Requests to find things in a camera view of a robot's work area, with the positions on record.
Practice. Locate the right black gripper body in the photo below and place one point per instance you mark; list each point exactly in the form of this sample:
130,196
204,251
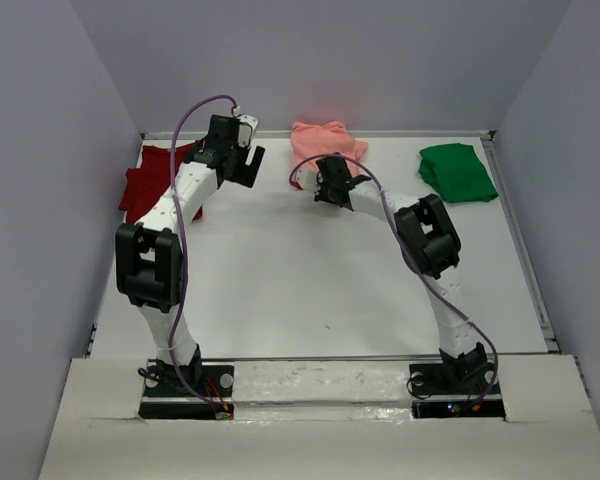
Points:
324,189

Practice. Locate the white cardboard front cover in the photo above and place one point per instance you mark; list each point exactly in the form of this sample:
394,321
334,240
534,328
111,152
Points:
326,420

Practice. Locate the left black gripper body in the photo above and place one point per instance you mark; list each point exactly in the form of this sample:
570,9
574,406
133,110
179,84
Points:
240,156

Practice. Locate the pink t-shirt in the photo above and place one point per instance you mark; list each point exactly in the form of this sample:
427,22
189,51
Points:
308,140

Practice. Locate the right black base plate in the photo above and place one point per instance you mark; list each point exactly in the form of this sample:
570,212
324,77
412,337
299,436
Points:
436,397

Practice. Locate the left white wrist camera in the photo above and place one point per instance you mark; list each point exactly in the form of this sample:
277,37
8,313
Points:
247,128

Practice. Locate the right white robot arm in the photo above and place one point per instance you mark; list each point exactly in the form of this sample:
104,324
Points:
430,247

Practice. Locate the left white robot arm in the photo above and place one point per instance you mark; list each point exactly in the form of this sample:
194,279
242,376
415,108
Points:
151,263

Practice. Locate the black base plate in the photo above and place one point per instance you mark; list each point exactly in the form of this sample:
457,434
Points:
436,397
164,397

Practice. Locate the red folded t-shirt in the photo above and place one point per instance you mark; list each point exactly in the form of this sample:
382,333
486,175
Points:
145,184

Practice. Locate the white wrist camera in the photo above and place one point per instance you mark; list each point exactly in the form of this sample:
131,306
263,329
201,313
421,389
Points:
305,179
247,128

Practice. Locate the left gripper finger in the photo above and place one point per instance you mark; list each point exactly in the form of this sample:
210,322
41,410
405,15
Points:
253,167
243,176

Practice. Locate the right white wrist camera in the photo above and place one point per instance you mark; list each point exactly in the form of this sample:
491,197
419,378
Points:
305,179

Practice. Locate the green t-shirt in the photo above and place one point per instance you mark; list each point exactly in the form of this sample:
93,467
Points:
456,174

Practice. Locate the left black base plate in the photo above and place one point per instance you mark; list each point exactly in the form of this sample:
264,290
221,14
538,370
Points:
164,397

